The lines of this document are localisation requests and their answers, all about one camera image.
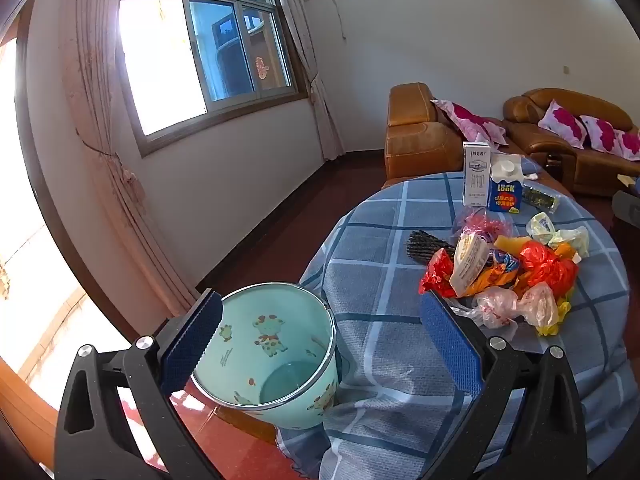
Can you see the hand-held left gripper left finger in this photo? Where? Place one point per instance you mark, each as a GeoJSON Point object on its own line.
{"type": "Point", "coordinates": [192, 345]}

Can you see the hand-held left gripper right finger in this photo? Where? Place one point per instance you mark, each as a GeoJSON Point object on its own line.
{"type": "Point", "coordinates": [452, 345]}

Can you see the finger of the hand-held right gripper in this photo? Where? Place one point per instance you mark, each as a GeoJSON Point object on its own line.
{"type": "Point", "coordinates": [627, 210]}

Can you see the clear plastic bag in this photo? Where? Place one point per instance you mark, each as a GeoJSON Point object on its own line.
{"type": "Point", "coordinates": [537, 305]}
{"type": "Point", "coordinates": [495, 305]}

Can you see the mint green giraffe print bin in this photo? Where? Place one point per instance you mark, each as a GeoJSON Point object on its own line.
{"type": "Point", "coordinates": [260, 335]}

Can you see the red snack wrapper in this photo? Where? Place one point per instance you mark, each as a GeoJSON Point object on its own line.
{"type": "Point", "coordinates": [437, 272]}

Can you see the shiny orange wrapper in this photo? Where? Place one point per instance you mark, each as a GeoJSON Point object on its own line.
{"type": "Point", "coordinates": [564, 251]}

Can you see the white paper packet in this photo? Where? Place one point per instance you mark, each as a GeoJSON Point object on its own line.
{"type": "Point", "coordinates": [467, 265]}

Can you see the orange blue snack wrapper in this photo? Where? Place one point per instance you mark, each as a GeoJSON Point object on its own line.
{"type": "Point", "coordinates": [500, 267]}

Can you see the yellow plastic wrapper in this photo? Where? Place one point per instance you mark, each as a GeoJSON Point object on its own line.
{"type": "Point", "coordinates": [555, 325]}

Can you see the yellow sponge block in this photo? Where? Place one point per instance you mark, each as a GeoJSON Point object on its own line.
{"type": "Point", "coordinates": [510, 242]}

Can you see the pink plastic wrapper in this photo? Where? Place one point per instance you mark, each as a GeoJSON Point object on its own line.
{"type": "Point", "coordinates": [480, 222]}

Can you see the pink floral pillow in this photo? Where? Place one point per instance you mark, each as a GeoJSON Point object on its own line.
{"type": "Point", "coordinates": [562, 125]}
{"type": "Point", "coordinates": [470, 120]}
{"type": "Point", "coordinates": [631, 145]}
{"type": "Point", "coordinates": [602, 132]}

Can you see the blue plaid tablecloth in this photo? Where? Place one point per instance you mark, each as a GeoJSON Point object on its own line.
{"type": "Point", "coordinates": [380, 320]}

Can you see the green black snack packet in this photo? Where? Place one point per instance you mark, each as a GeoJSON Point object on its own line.
{"type": "Point", "coordinates": [540, 199]}

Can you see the orange leather sofa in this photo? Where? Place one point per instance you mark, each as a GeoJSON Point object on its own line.
{"type": "Point", "coordinates": [550, 145]}

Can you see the blue gable top carton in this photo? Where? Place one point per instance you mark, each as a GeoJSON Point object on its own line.
{"type": "Point", "coordinates": [505, 195]}

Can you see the tall white milk carton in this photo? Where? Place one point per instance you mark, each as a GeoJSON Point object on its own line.
{"type": "Point", "coordinates": [476, 175]}

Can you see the pink floral curtain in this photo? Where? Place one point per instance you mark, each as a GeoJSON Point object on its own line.
{"type": "Point", "coordinates": [310, 60]}
{"type": "Point", "coordinates": [125, 185]}

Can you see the brown wooden door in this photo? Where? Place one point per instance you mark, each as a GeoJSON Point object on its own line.
{"type": "Point", "coordinates": [25, 410]}

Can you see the orange leather armchair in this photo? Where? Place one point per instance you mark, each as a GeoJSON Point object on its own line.
{"type": "Point", "coordinates": [415, 145]}

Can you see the sliding glass window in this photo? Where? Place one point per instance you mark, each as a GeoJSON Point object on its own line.
{"type": "Point", "coordinates": [225, 45]}

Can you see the dark wooden door frame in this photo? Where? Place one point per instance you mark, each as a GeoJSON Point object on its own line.
{"type": "Point", "coordinates": [30, 110]}

